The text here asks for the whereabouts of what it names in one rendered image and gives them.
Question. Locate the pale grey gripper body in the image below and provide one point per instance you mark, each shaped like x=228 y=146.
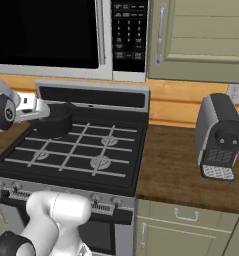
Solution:
x=42 y=110

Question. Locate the white wall socket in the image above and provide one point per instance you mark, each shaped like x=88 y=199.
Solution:
x=235 y=93

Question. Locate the green wall cupboard door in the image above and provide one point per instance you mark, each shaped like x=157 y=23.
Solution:
x=207 y=43

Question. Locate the silver microwave oven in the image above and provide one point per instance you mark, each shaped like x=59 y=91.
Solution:
x=44 y=33

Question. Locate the green drawer front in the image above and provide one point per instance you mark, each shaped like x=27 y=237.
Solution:
x=157 y=210

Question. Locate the silver and black coffee machine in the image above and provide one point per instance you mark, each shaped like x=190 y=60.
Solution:
x=221 y=133

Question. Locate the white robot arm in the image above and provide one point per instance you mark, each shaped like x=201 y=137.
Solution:
x=62 y=213

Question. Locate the black oven door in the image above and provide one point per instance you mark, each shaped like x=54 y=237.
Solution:
x=101 y=236

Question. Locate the black and silver stove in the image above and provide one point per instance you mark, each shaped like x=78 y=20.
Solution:
x=87 y=143

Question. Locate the black pot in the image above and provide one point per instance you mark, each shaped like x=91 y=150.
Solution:
x=56 y=123

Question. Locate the silver stove knob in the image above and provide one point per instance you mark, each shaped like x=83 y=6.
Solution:
x=16 y=188
x=116 y=201
x=96 y=198

